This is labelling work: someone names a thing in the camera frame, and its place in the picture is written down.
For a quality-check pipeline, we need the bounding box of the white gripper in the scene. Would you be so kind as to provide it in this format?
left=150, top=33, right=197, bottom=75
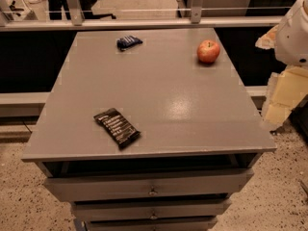
left=255, top=0, right=308, bottom=131

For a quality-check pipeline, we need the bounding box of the red apple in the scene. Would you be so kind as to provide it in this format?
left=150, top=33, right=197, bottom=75
left=197, top=39, right=220, bottom=64

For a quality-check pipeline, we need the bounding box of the black rxbar chocolate wrapper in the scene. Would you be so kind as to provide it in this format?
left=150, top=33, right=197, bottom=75
left=93, top=108, right=141, bottom=149

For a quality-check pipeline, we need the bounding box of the grey drawer cabinet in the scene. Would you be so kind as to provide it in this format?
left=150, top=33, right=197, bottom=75
left=21, top=28, right=277, bottom=231

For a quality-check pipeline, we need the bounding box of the blue snack packet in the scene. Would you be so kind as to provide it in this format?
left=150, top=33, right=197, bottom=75
left=116, top=36, right=142, bottom=51

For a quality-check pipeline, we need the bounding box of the top grey drawer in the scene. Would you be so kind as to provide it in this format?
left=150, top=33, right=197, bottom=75
left=44, top=168, right=253, bottom=202

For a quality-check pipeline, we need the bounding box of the grey drawer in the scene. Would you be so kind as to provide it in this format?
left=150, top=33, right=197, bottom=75
left=72, top=199, right=231, bottom=221
left=87, top=217, right=217, bottom=231
left=44, top=168, right=253, bottom=202

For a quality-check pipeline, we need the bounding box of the middle grey drawer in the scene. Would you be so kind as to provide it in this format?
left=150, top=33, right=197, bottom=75
left=72, top=199, right=231, bottom=221

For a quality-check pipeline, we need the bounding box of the bottom grey drawer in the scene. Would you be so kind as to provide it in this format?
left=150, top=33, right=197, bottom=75
left=87, top=217, right=217, bottom=231

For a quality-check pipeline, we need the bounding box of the black office chair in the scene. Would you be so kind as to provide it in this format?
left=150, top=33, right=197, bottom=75
left=47, top=0, right=117, bottom=21

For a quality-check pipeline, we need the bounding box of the metal railing frame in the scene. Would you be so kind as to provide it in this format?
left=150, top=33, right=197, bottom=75
left=1, top=0, right=295, bottom=32

